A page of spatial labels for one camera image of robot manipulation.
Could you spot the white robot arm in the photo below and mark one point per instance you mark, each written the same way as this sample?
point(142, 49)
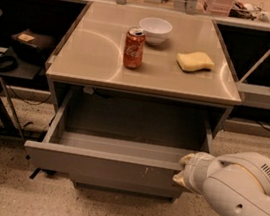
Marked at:
point(235, 184)

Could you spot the red cola can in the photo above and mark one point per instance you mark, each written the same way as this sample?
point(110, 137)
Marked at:
point(133, 48)

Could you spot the black box with label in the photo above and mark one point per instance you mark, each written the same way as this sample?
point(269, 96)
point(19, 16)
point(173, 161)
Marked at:
point(31, 47)

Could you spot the black headphones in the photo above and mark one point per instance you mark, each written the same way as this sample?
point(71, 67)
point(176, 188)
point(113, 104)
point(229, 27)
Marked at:
point(8, 63)

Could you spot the grey-handled stick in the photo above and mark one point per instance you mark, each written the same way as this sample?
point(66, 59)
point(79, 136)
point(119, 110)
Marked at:
point(255, 66)

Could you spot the white bowl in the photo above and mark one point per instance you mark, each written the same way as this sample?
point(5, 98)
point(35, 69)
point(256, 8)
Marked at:
point(154, 30)

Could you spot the grey top drawer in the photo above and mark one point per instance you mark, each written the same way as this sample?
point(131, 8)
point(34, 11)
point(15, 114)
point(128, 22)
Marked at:
point(121, 144)

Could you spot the yellow sponge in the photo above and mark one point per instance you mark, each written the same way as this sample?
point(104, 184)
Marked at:
point(195, 61)

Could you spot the black side table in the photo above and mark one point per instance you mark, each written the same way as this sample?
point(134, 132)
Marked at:
point(8, 114)

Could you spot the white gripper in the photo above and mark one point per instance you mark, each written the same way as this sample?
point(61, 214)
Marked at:
point(196, 171)

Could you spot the grey drawer cabinet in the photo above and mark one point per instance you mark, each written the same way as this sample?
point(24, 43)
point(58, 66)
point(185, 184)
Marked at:
point(91, 62)

